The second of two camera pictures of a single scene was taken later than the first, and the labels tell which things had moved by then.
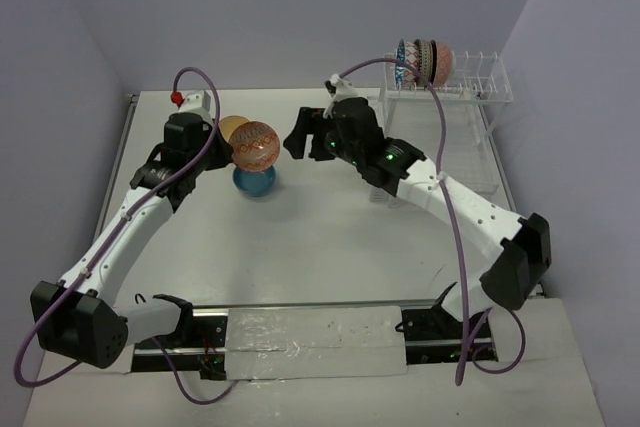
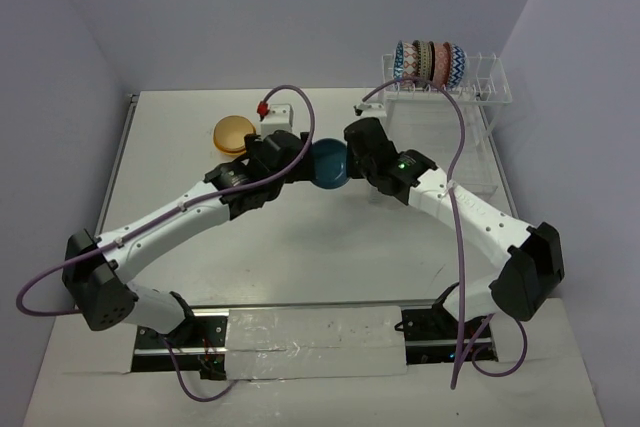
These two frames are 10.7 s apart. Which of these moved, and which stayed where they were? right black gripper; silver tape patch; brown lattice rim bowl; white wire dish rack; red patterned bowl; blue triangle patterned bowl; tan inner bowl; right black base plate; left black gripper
Moved: right black gripper; left black gripper; red patterned bowl
Stayed: tan inner bowl; right black base plate; white wire dish rack; silver tape patch; blue triangle patterned bowl; brown lattice rim bowl
